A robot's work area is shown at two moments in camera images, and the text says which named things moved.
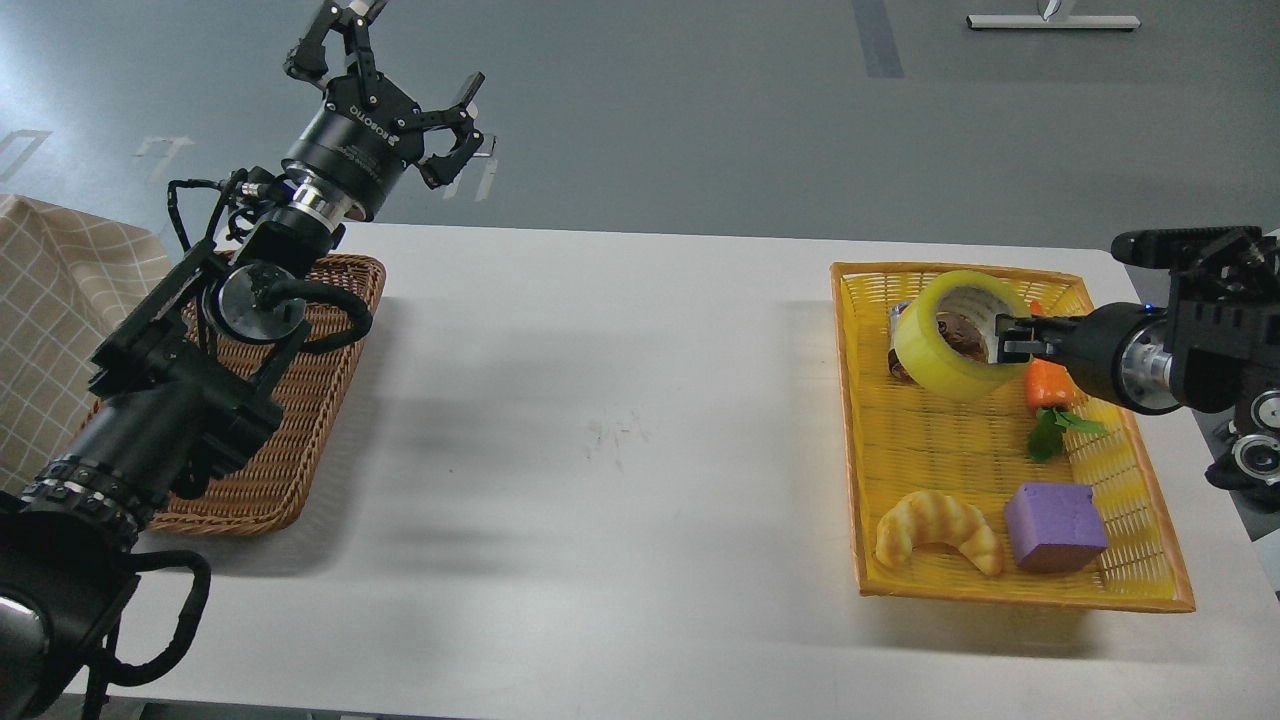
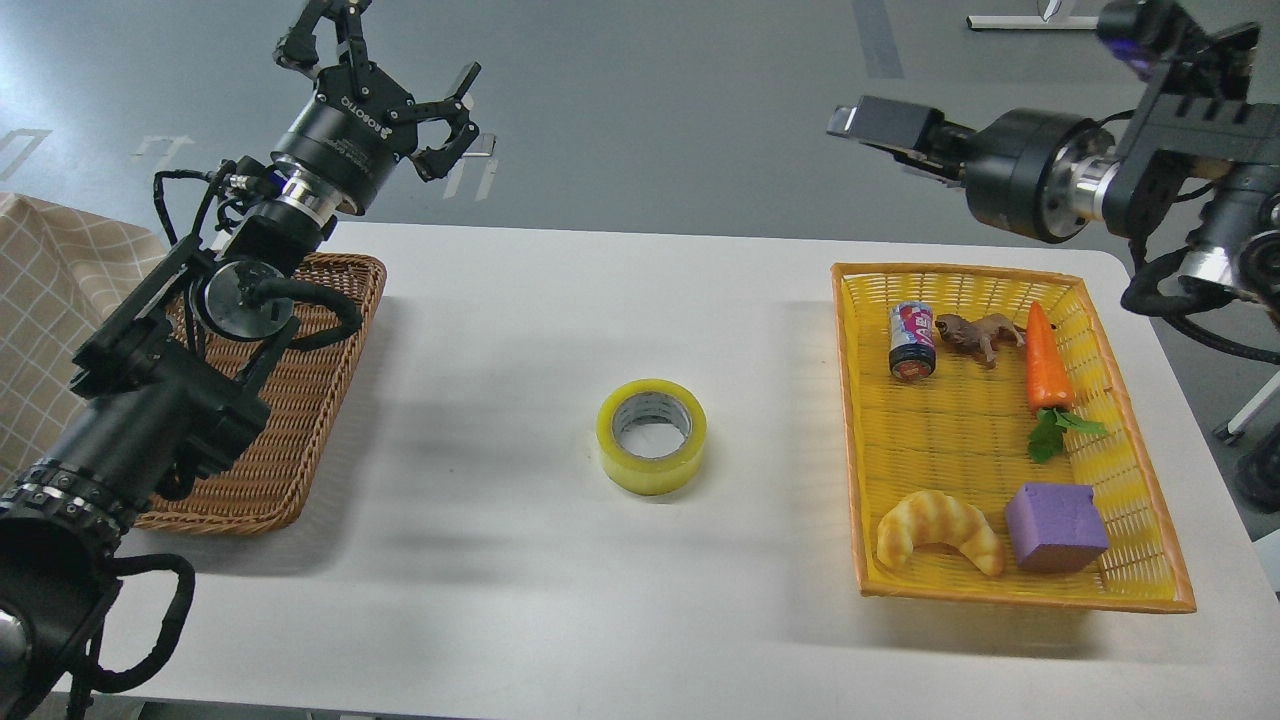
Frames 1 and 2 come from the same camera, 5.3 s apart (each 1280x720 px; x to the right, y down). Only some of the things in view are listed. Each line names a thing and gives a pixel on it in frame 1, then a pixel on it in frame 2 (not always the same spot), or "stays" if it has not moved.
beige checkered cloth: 66,278 stays
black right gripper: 1122,351 → 1005,164
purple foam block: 1054,526 stays
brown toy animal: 963,334 stays
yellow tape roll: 936,364 → 651,437
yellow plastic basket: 904,441 stays
